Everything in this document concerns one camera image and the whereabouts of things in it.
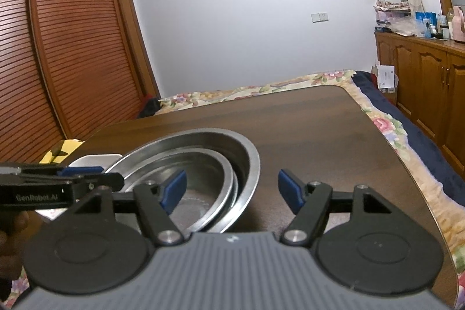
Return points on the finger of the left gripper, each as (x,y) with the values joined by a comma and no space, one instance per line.
(78,171)
(80,183)

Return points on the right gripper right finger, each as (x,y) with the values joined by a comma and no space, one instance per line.
(296,193)

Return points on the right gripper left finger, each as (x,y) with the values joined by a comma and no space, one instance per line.
(152,197)

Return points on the deep steel bowl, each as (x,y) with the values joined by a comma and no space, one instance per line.
(211,181)

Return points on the left hand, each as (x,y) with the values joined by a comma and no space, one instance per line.
(24,226)

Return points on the white floral square plate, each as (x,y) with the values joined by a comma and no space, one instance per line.
(96,160)

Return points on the large steel basin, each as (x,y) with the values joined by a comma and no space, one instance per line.
(236,148)

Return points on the wooden louvered wardrobe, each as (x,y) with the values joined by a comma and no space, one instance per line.
(68,69)

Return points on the white paper bag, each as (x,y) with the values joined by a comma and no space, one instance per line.
(386,77)

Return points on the floral bed quilt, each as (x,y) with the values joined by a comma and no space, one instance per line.
(334,127)

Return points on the wooden sideboard cabinet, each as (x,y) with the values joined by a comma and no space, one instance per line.
(431,88)

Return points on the stack of folded fabrics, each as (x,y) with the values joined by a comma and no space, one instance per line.
(388,12)

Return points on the blue box on sideboard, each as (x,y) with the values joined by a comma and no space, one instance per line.
(426,22)

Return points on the pink kettle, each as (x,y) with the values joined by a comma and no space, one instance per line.
(458,28)

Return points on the white wall switch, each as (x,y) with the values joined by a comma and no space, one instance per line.
(319,17)

